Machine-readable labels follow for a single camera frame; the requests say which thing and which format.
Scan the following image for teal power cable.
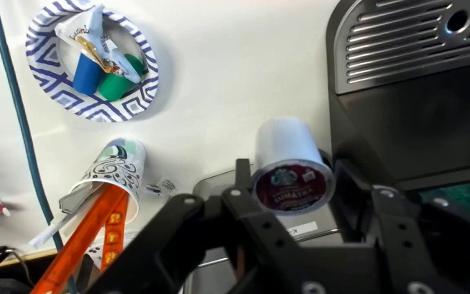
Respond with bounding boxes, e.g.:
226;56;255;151
0;0;66;252

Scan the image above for small grey wrapper scrap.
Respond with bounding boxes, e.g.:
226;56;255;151
147;178;178;196

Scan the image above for long orange packet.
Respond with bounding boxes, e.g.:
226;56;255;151
30;183;131;294

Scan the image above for white coffee pod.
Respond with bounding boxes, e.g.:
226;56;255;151
250;115;338;218

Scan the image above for green coffee pod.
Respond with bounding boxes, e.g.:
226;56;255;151
95;54;151;103

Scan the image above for short orange packet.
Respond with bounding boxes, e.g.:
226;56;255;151
100;209;131;271

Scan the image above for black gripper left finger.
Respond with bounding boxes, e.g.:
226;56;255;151
85;159;298;294

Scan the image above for white plastic stirrer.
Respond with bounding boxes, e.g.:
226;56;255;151
28;211;85;250

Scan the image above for black Keurig coffee machine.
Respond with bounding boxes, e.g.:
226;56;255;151
325;0;470;242

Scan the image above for patterned paper cup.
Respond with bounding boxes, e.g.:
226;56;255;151
61;138;149;226

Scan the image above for white sachet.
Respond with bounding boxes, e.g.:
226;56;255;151
54;5;123;72

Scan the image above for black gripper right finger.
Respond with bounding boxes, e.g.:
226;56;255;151
335;160;470;294

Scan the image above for blue patterned paper plate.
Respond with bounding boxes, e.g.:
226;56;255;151
25;0;160;124

